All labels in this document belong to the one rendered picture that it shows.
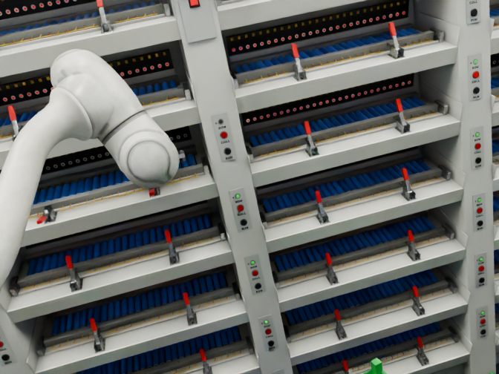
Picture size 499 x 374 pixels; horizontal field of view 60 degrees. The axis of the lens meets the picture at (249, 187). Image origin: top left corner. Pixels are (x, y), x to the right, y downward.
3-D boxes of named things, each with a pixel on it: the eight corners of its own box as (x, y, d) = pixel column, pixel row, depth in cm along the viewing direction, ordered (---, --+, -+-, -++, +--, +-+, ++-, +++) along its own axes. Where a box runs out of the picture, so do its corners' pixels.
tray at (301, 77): (455, 63, 116) (462, 9, 108) (237, 114, 109) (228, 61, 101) (414, 43, 132) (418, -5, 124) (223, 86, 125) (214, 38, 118)
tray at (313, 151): (458, 135, 122) (465, 89, 114) (253, 188, 115) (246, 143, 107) (419, 107, 139) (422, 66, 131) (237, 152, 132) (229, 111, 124)
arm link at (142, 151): (190, 165, 89) (149, 113, 87) (191, 164, 74) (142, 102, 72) (148, 197, 88) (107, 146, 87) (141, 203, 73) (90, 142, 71)
